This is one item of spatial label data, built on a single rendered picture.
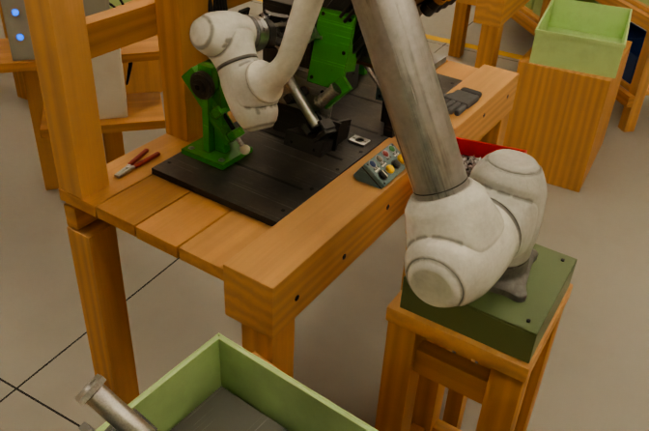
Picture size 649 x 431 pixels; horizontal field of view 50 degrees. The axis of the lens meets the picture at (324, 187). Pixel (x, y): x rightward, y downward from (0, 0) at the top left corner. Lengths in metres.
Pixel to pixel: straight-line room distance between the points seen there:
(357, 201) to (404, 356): 0.41
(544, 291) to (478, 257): 0.34
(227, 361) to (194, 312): 1.47
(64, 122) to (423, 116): 0.92
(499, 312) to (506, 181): 0.27
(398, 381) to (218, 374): 0.49
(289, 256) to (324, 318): 1.19
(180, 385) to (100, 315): 0.85
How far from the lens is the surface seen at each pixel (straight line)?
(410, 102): 1.17
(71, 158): 1.79
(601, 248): 3.41
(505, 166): 1.36
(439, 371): 1.60
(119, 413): 0.93
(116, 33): 1.89
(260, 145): 1.99
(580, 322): 2.96
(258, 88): 1.55
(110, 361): 2.20
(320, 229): 1.64
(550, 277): 1.57
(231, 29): 1.61
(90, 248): 1.93
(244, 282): 1.52
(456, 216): 1.20
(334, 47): 1.93
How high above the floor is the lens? 1.86
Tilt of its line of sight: 32 degrees down
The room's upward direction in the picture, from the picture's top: 3 degrees clockwise
